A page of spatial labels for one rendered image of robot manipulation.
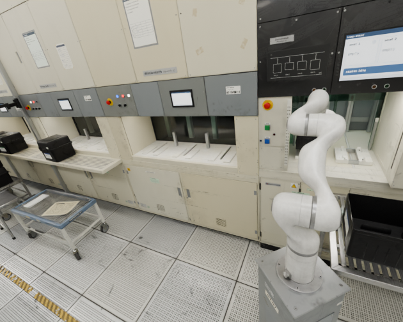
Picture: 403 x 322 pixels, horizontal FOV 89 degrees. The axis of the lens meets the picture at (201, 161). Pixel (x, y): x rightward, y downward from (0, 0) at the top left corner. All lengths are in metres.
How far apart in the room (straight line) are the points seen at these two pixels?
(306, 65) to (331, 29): 0.18
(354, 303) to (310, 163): 1.36
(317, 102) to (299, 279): 0.77
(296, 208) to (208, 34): 1.14
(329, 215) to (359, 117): 1.66
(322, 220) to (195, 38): 1.25
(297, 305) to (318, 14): 1.33
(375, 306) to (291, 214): 1.37
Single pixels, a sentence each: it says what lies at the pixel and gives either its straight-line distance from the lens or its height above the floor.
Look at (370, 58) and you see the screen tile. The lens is 1.39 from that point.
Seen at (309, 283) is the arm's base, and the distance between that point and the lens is 1.12.
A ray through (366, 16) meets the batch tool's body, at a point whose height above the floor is 1.74.
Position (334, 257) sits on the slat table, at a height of 0.76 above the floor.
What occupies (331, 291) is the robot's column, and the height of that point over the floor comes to 0.76.
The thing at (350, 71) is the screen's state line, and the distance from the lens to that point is 1.39.
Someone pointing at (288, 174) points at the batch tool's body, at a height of 0.85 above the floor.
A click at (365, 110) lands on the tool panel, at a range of 2.39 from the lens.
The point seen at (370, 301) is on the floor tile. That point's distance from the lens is 2.12.
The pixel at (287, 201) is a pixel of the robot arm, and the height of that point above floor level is 1.18.
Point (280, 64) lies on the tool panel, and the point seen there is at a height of 1.58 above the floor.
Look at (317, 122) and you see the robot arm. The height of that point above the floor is 1.38.
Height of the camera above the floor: 1.70
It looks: 27 degrees down
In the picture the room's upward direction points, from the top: 9 degrees counter-clockwise
